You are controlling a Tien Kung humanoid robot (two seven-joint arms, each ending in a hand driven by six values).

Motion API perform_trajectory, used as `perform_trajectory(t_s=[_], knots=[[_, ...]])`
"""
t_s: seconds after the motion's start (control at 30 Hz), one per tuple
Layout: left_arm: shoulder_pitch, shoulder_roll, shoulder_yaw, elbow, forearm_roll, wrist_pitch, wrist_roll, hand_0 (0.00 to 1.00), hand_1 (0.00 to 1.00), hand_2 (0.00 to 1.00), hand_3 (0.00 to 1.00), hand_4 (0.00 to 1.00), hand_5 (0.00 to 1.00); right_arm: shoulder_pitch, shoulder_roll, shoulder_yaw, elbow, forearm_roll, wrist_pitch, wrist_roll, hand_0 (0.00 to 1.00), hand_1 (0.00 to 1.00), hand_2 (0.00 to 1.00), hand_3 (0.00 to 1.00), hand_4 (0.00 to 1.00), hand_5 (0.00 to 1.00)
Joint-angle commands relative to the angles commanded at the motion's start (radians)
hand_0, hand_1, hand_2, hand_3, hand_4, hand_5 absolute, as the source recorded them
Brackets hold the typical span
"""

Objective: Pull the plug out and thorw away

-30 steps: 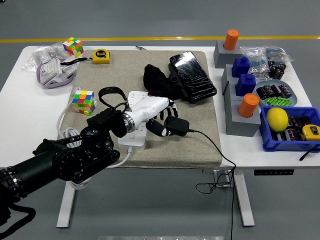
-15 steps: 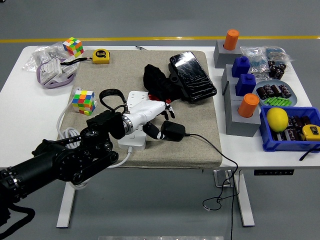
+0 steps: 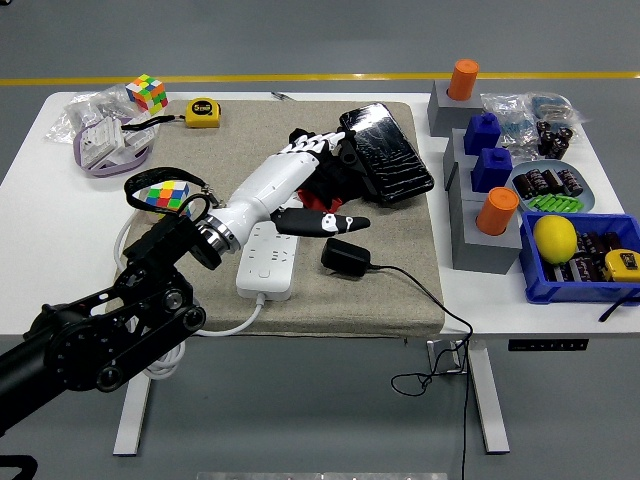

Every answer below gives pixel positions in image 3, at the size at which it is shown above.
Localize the black table control panel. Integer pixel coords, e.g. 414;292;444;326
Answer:
508;338;590;353

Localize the light blue plate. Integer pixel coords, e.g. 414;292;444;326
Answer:
503;160;597;215

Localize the clear bag of white parts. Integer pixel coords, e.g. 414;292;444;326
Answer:
44;83;139;146

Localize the large grey block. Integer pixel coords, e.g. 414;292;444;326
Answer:
451;197;522;276

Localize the white plastic parts holder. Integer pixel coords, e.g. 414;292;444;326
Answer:
79;117;156;169

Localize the silver metal plate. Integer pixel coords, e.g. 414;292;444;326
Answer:
196;471;450;480

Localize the yellow tape measure black strap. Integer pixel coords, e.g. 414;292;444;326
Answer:
119;97;222;132

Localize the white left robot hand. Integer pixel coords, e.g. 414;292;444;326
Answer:
219;127;372;247

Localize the white power strip cable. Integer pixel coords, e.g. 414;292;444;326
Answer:
113;219;266;382

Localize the purple tray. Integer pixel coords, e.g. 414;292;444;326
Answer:
72;117;161;179

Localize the thin black adapter cord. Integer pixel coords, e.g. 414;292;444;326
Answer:
368;263;475;480

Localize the metal bracket under table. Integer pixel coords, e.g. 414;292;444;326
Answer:
426;339;469;375

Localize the wide orange cylinder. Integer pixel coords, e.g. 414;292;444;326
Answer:
475;186;520;237

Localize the black plug adapter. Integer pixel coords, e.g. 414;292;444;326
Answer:
320;238;372;277

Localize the yellow lemon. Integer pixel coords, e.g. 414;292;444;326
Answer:
532;215;579;265

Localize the clear bag of blue parts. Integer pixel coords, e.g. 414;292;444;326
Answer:
527;91;587;126

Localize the large colourful puzzle cube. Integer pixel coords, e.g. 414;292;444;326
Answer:
143;179;193;221

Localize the small colourful puzzle cube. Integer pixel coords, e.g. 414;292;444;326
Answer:
124;73;169;117

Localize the black phone stand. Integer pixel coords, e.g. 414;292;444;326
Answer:
335;125;386;201

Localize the clear bag of small parts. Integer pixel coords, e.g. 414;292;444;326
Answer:
479;92;544;161

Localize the white table leg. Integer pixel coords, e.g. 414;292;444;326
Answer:
112;372;154;457
467;344;511;455

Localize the white power strip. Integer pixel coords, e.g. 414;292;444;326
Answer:
235;219;301;303

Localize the yellow tape measure dark label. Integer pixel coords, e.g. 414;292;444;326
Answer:
598;248;640;323

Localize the blue block with knob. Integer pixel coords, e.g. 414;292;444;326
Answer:
462;112;502;156
470;147;514;195

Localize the green batteries row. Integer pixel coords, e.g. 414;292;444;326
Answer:
527;193;586;213

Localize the grey-brown fabric mat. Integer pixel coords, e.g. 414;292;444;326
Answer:
112;98;446;339

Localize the short orange cylinder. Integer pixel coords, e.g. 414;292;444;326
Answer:
446;58;480;102

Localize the blue plastic bin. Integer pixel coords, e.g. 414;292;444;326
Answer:
518;212;640;306

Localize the standing dark capacitors cluster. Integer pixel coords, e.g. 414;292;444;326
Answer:
535;118;575;160

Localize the dark capacitors pile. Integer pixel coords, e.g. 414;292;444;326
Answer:
542;230;624;284

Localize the black and red cloth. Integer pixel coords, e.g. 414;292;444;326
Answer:
287;127;374;216

